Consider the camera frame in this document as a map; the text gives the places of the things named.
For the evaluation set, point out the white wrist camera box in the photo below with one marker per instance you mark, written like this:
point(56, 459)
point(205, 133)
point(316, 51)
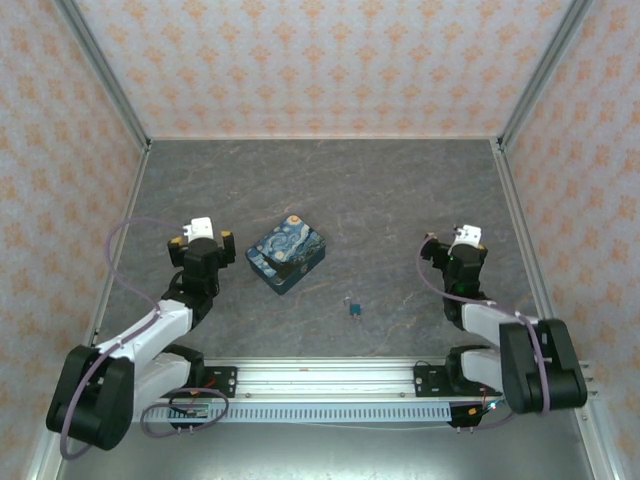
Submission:
point(467, 234)
point(200, 227)

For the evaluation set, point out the starry night print box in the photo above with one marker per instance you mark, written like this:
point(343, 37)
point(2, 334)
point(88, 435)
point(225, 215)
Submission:
point(286, 253)

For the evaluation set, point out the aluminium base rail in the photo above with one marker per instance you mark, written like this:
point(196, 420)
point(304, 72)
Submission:
point(325, 379)

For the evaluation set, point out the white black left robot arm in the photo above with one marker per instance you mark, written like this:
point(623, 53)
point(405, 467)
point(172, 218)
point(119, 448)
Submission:
point(100, 390)

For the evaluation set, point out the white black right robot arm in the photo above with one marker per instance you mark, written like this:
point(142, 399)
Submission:
point(540, 365)

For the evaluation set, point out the aluminium frame floor rail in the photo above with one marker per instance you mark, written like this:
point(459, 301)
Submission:
point(550, 300)
point(100, 300)

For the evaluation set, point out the aluminium frame corner post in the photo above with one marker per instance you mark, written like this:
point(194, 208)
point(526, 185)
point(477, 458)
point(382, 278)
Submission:
point(102, 70)
point(545, 70)

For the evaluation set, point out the aluminium frame back rail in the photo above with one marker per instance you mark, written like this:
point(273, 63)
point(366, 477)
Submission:
point(325, 137)

